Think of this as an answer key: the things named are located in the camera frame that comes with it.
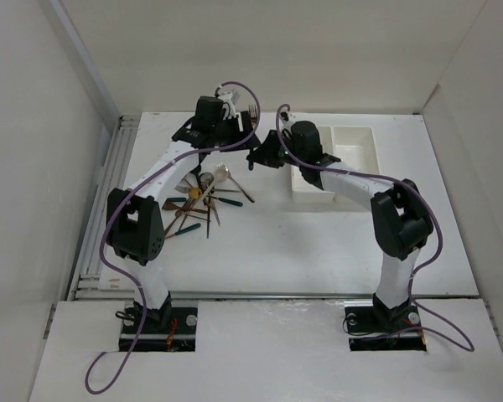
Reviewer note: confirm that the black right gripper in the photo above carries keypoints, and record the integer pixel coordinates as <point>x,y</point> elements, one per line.
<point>266,153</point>

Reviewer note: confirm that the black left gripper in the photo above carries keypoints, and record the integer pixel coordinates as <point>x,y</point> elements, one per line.
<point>246,127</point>

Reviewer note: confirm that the silver spoon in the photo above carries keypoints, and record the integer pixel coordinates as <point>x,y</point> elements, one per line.
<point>220,175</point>

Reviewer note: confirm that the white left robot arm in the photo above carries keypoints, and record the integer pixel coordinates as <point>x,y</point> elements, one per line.
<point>134,235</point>

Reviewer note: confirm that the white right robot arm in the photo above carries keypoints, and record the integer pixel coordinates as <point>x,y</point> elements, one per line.
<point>401,218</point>

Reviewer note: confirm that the white plastic fork bin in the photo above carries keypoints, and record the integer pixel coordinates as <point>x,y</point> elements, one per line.
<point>356,147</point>

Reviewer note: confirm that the white plastic spoon bin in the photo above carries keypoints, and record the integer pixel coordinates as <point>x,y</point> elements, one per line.
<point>306,146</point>

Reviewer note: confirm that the rose gold fork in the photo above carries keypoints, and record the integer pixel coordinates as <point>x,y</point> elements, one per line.
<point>187,207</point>

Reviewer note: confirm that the black handled silver fork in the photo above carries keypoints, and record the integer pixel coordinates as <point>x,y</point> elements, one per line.
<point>207,203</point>

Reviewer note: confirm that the green handled gold fork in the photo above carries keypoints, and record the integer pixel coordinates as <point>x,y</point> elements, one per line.
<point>228,201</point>

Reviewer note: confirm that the green handled gold spoon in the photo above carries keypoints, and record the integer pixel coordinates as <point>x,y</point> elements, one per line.
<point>183,231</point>

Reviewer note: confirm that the aluminium side rail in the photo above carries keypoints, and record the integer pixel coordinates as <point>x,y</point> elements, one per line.
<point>87,266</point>

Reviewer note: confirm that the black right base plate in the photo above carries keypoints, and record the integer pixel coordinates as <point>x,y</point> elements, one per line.
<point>371,330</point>

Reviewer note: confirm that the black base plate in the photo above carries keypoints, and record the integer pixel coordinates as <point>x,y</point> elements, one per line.
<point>371,330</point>
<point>176,333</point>

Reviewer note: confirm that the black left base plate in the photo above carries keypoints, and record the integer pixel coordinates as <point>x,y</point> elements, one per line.
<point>176,333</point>

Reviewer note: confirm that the aluminium front rail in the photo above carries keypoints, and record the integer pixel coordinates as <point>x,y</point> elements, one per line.
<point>92,294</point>

